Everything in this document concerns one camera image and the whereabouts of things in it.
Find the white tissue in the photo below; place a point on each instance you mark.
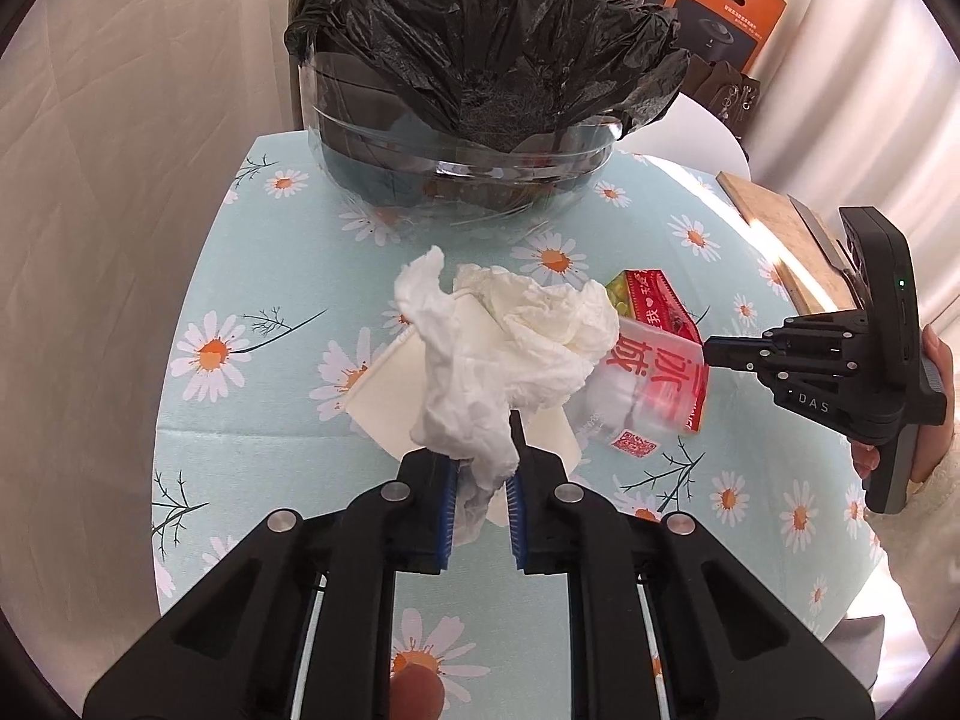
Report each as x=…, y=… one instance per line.
x=510, y=345

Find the wooden cutting board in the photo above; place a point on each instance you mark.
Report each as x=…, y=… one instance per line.
x=780, y=240

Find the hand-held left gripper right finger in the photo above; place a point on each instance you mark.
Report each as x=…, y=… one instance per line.
x=516, y=525

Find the orange and black cardboard box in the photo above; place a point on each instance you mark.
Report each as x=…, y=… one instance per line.
x=739, y=15

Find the cream paper napkin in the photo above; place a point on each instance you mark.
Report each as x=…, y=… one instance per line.
x=390, y=390

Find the clear bin with black bag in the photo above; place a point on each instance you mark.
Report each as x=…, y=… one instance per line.
x=480, y=37

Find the red snack packet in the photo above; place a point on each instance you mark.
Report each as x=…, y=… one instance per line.
x=652, y=292

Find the beige curtain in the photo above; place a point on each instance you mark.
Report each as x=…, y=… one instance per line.
x=112, y=202

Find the person's left hand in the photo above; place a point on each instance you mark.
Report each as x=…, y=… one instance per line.
x=416, y=697

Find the person's right hand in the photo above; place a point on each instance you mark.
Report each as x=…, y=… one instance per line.
x=945, y=382

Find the person's right forearm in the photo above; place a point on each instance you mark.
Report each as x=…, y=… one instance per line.
x=922, y=540

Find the white chair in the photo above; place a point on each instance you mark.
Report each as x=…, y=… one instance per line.
x=705, y=135

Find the clear plastic trash bin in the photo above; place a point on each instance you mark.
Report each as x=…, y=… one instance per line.
x=465, y=187

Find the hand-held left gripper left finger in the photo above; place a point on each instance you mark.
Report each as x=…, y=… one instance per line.
x=446, y=517

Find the clear plastic cup red print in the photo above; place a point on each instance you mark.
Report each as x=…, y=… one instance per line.
x=652, y=390

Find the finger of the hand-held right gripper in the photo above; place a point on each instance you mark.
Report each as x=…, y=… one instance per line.
x=739, y=361
x=739, y=345

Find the brown handbag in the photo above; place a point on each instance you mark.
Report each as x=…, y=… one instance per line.
x=720, y=90

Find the white curtain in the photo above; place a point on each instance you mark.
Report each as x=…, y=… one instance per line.
x=862, y=90

